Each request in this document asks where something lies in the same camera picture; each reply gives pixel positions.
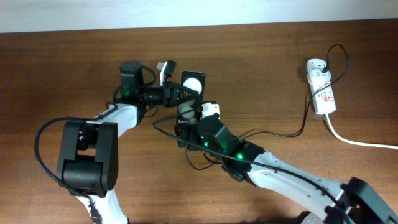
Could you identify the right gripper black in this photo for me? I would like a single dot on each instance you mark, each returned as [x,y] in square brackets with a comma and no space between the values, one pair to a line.
[188,132]

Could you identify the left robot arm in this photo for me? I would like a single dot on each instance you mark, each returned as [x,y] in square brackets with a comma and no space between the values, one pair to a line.
[88,160]

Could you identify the white power strip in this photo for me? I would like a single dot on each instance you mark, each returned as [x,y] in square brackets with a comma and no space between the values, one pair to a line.
[319,79]

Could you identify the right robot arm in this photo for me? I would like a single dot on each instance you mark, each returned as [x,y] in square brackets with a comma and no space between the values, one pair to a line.
[329,200]

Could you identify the black smartphone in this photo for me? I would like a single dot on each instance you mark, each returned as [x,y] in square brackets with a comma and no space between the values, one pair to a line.
[193,81]

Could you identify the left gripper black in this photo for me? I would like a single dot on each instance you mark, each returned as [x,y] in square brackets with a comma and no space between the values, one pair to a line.
[172,98]

